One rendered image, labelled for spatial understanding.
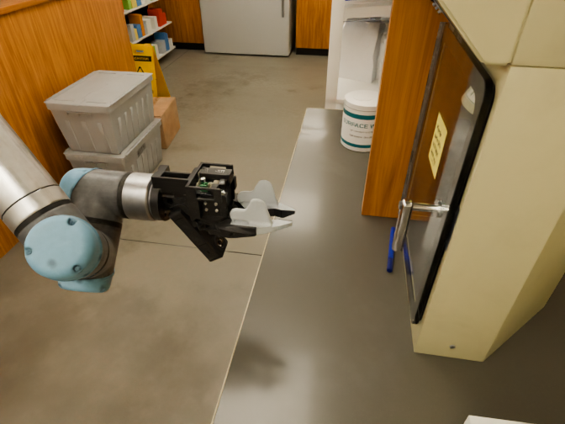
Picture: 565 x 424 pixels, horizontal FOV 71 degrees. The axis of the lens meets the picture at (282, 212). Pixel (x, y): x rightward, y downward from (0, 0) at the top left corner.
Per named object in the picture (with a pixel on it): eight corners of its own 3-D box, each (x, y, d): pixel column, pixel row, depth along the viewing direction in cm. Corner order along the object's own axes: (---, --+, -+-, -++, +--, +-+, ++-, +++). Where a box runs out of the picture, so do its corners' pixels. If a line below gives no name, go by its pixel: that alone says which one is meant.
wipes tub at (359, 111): (381, 135, 131) (388, 90, 122) (382, 154, 121) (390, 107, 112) (340, 132, 133) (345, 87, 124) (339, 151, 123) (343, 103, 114)
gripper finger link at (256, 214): (287, 209, 55) (224, 199, 57) (287, 241, 58) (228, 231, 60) (293, 196, 57) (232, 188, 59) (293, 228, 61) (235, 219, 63)
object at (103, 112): (162, 118, 290) (154, 71, 270) (123, 158, 242) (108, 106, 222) (109, 113, 295) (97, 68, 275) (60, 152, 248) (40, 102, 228)
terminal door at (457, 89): (403, 216, 88) (448, 19, 64) (416, 330, 64) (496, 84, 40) (399, 215, 88) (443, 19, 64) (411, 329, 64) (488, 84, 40)
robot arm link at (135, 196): (129, 228, 63) (150, 198, 69) (156, 231, 62) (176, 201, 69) (117, 188, 58) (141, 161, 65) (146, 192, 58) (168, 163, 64)
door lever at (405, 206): (426, 257, 59) (425, 246, 61) (442, 206, 53) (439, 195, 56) (389, 253, 60) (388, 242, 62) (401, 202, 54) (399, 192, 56)
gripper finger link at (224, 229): (252, 234, 57) (196, 225, 59) (253, 242, 58) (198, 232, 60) (262, 214, 61) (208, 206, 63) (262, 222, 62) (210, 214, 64)
